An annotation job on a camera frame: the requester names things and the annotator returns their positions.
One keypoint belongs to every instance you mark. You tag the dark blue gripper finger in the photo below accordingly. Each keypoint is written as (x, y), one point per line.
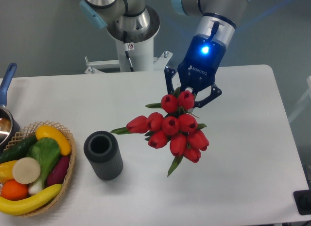
(214, 93)
(169, 74)

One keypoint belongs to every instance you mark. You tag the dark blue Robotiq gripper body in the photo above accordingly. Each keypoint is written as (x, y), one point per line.
(198, 68)

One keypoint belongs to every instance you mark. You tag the red tulip bouquet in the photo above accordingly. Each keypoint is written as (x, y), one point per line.
(179, 128)

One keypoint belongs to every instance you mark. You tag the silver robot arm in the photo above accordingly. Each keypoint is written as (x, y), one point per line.
(133, 25)

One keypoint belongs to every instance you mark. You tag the dark grey ribbed vase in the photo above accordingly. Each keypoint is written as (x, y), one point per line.
(102, 151)

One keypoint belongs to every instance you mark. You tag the black device at table edge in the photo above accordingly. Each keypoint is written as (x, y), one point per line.
(303, 201)

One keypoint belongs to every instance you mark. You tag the green bok choy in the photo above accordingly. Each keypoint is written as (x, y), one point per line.
(46, 152)

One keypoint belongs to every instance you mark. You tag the purple sweet potato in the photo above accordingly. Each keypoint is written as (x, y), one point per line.
(57, 175)

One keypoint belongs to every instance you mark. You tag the woven wicker basket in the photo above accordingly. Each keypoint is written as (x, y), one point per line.
(30, 130)

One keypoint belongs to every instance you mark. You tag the dark green cucumber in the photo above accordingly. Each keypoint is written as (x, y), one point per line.
(18, 150)

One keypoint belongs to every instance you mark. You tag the beige round slice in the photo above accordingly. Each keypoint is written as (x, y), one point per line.
(26, 170)

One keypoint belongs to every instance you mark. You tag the yellow bell pepper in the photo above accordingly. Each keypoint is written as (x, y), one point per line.
(6, 171)

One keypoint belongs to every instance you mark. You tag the orange fruit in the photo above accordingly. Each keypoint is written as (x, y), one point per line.
(12, 190)

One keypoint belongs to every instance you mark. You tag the yellow banana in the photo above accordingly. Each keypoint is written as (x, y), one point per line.
(29, 204)

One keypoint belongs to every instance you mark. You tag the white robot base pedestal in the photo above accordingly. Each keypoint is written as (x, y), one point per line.
(131, 57)

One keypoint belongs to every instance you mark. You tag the blue handled saucepan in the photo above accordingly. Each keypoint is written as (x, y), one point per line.
(8, 125)

